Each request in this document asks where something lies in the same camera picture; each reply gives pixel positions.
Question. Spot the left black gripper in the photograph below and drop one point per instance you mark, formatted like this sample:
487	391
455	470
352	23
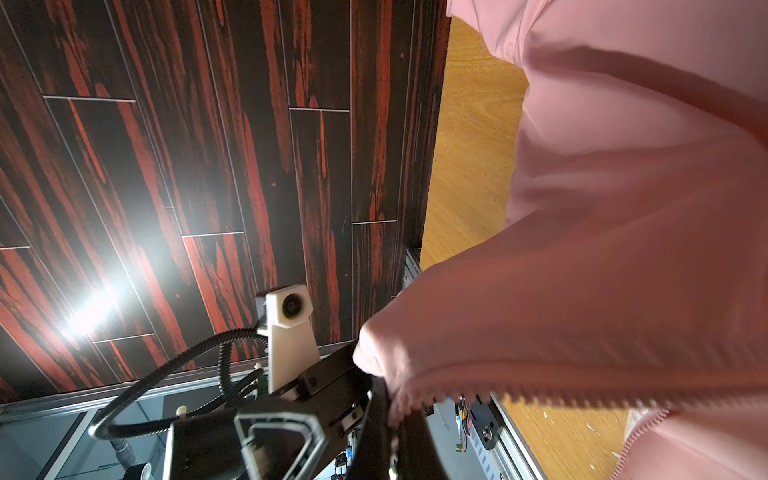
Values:
292	433

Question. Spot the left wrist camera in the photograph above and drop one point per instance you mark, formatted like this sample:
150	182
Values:
285	319

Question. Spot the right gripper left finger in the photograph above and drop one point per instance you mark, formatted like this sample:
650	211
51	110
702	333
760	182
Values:
374	458

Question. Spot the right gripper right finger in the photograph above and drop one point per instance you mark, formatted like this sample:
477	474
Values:
417	458

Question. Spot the pink zip-up jacket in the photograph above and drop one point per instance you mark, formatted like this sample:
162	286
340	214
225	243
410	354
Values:
632	270

